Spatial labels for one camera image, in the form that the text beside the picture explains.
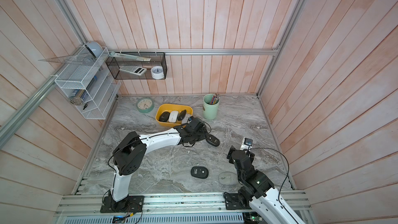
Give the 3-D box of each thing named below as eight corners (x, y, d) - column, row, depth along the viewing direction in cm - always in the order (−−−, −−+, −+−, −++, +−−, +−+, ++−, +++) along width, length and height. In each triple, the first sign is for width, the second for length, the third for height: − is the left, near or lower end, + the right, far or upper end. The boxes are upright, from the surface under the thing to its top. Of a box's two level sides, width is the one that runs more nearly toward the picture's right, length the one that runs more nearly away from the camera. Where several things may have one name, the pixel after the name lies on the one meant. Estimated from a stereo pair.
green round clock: (135, 113, 112) (134, 110, 109) (140, 100, 120) (138, 97, 118) (152, 113, 112) (151, 110, 109) (155, 100, 120) (154, 97, 118)
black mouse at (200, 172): (190, 178, 83) (190, 176, 80) (191, 168, 86) (191, 166, 84) (208, 178, 83) (208, 176, 80) (207, 168, 86) (208, 166, 84)
